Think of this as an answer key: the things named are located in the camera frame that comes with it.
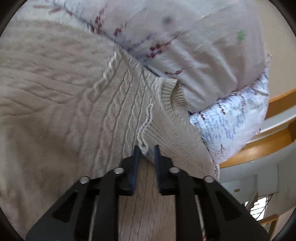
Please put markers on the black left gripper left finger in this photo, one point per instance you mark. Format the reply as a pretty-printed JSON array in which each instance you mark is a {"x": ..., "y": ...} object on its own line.
[{"x": 89, "y": 209}]

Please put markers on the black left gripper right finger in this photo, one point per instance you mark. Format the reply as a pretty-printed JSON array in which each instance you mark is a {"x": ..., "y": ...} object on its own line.
[{"x": 205, "y": 210}]

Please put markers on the beige cable-knit sweater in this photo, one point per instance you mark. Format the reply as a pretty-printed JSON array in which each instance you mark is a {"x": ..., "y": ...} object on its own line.
[{"x": 74, "y": 104}]

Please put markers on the wooden stair railing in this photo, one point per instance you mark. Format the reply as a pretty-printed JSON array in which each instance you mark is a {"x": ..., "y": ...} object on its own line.
[{"x": 257, "y": 207}]

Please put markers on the white blue-print pillow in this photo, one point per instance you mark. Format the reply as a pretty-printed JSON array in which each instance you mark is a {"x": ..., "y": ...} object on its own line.
[{"x": 231, "y": 122}]

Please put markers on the wooden bed headboard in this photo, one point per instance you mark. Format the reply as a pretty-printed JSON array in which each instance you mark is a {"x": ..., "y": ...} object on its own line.
[{"x": 273, "y": 138}]

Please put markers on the pink floral pillow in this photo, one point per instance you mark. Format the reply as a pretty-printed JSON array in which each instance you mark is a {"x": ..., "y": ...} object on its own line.
[{"x": 214, "y": 48}]

